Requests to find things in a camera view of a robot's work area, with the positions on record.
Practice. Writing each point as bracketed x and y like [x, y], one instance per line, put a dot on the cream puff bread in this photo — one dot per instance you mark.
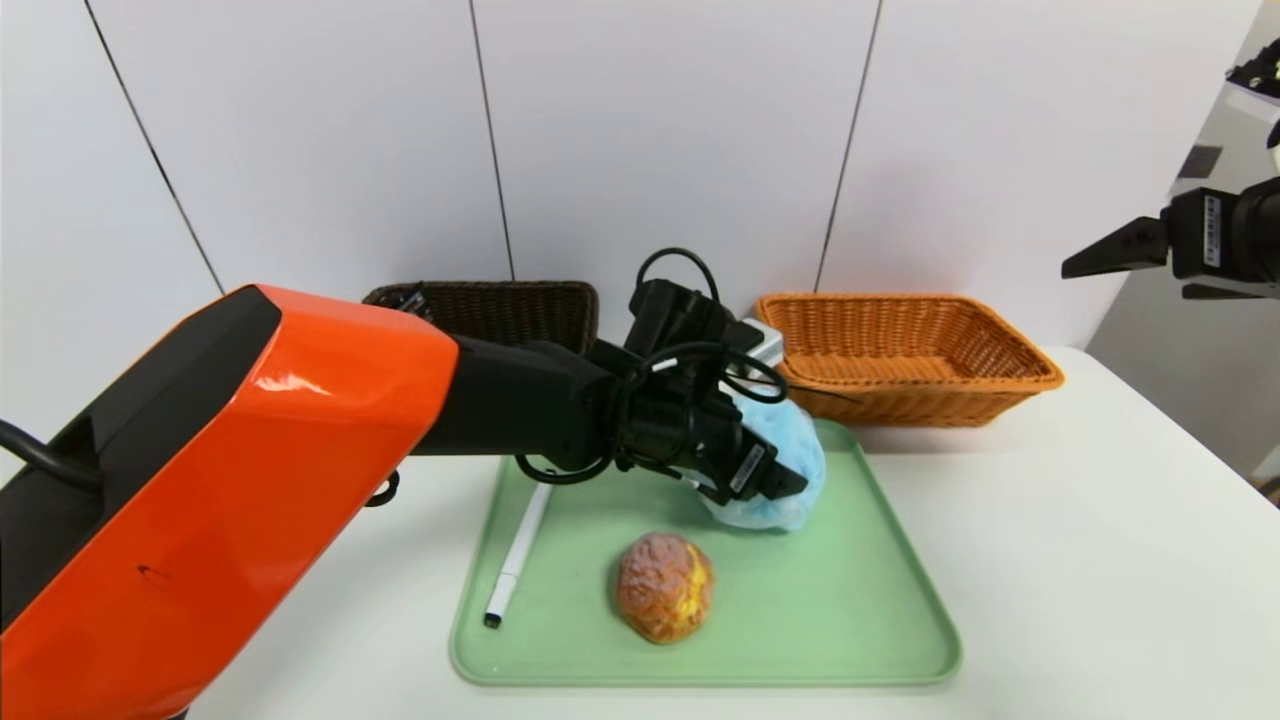
[663, 588]

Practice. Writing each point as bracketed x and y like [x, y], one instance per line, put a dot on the orange wicker basket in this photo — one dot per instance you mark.
[900, 405]

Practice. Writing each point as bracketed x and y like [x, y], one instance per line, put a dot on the white marker pen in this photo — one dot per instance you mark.
[510, 575]

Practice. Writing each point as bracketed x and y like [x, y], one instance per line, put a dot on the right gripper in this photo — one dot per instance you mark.
[1211, 231]

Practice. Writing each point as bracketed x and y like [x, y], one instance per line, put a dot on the thin black zip tie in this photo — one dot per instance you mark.
[835, 396]

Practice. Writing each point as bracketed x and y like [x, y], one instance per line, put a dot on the left wrist camera silver box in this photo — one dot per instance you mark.
[768, 345]

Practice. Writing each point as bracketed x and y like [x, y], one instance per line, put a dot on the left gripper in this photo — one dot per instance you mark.
[748, 467]

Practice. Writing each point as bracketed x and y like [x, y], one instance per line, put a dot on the dark wall fixture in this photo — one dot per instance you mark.
[1198, 163]

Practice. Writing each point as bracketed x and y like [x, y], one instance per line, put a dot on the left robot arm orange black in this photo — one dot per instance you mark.
[250, 450]

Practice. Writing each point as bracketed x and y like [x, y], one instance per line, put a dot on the dark brown wicker basket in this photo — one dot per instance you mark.
[520, 310]

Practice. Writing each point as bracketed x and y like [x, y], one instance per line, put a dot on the green plastic tray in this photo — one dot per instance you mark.
[800, 600]

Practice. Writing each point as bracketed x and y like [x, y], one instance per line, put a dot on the blue mesh bath sponge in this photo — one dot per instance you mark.
[770, 515]

